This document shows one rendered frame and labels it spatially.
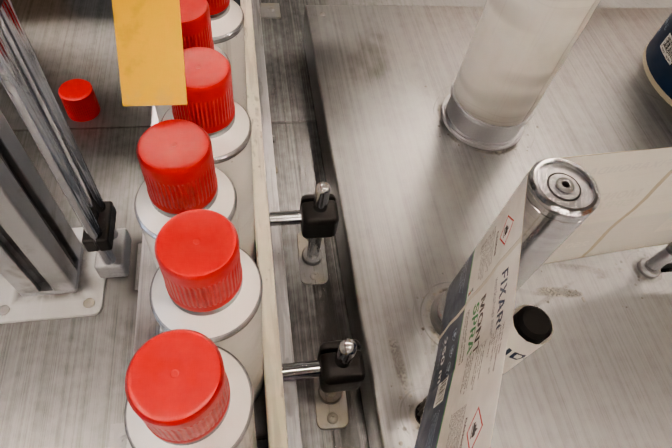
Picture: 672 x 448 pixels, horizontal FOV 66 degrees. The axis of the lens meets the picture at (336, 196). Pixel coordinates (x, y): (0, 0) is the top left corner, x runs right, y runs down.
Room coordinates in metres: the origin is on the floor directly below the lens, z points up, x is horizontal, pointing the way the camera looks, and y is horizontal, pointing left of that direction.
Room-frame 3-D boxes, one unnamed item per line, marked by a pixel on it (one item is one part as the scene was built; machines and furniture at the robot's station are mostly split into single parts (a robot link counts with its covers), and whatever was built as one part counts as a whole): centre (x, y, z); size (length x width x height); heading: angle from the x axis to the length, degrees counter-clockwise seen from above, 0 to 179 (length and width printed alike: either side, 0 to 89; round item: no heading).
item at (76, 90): (0.36, 0.29, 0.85); 0.03 x 0.03 x 0.03
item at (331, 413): (0.11, -0.03, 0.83); 0.06 x 0.03 x 0.01; 15
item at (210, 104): (0.19, 0.08, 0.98); 0.05 x 0.05 x 0.20
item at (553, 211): (0.18, -0.12, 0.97); 0.05 x 0.05 x 0.19
